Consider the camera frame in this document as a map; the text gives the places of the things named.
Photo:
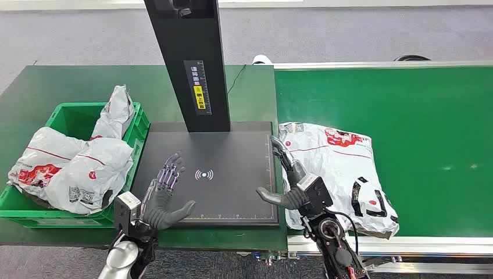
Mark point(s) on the black curved object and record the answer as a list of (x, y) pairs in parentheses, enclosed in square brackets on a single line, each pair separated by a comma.
[(411, 58)]

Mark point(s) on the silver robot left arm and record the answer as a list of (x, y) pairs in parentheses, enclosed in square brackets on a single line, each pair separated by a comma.
[(121, 258)]

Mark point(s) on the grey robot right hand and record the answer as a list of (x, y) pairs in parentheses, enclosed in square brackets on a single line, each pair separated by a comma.
[(294, 175)]

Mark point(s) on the black scanner base plate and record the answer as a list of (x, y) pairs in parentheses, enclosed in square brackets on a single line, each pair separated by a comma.
[(231, 192)]

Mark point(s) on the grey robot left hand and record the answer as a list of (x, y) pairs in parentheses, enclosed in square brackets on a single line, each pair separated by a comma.
[(161, 208)]

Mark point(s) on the dark green table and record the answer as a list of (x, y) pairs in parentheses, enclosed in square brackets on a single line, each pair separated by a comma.
[(57, 83)]

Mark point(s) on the metal connector bracket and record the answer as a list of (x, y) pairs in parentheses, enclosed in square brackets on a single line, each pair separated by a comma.
[(273, 256)]

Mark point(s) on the white package with QR codes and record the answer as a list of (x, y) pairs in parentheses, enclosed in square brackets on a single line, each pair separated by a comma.
[(96, 169)]

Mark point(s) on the white package with red print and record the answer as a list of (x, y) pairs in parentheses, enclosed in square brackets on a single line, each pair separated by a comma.
[(46, 158)]

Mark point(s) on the black scanner column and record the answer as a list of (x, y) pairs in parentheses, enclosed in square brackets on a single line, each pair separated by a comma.
[(192, 38)]

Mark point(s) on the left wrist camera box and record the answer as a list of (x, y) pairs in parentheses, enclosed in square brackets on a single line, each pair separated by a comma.
[(125, 210)]

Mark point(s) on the green plastic crate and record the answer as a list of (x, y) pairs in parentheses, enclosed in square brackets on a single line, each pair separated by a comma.
[(73, 119)]

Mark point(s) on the large white poly mailer package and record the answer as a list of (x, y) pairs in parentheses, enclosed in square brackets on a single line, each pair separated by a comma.
[(339, 169)]

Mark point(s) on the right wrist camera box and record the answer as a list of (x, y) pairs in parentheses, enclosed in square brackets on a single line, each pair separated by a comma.
[(317, 192)]

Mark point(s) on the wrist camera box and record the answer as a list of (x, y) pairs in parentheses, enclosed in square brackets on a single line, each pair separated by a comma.
[(317, 192), (125, 210)]

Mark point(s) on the small plain white package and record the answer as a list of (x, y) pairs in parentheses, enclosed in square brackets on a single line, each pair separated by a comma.
[(115, 115)]

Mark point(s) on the aluminium conveyor frame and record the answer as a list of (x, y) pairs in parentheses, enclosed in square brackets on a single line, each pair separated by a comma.
[(423, 246)]

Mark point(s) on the white rounded object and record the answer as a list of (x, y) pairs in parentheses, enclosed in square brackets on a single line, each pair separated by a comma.
[(262, 59)]

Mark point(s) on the ruler label with yellow sticker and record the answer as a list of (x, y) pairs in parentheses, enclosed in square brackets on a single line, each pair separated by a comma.
[(198, 88)]

